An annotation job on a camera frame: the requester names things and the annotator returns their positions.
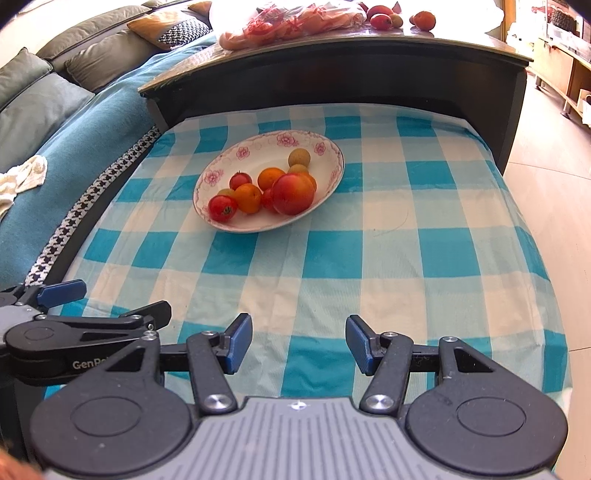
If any cream knitted cloth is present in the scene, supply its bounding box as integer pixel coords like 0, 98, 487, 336
0, 155, 49, 217

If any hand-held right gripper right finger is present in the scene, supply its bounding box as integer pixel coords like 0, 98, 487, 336
345, 314, 502, 415

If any white floral plate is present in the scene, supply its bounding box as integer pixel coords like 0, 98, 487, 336
192, 130, 345, 234

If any teal blanket with houndstooth border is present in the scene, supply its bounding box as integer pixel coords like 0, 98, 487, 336
0, 32, 218, 287

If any light wooden shelf unit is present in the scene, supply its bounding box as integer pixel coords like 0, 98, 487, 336
526, 28, 591, 127

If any large red apple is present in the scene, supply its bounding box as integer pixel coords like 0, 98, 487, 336
271, 172, 315, 216

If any clear plastic bag of fruit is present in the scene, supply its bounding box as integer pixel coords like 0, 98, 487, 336
217, 0, 370, 51

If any blue checkered tablecloth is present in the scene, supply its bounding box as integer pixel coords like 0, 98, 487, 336
44, 102, 573, 407

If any houndstooth patterned cushion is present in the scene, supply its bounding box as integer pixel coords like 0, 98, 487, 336
157, 19, 212, 51

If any wicker basket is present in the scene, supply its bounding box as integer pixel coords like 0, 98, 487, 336
547, 8, 580, 32

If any dark wooden table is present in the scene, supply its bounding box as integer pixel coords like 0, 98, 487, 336
137, 18, 534, 160

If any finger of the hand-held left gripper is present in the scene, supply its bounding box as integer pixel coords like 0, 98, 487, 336
0, 279, 88, 310
34, 300, 172, 347

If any grey sofa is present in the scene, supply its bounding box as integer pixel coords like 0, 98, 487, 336
0, 0, 213, 162

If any teal cushion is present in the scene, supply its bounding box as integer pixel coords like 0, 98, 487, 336
0, 46, 54, 114

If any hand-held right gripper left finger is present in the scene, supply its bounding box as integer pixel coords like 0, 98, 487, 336
99, 312, 254, 415

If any grey-blue cushion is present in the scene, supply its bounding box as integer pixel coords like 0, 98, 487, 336
0, 73, 96, 160

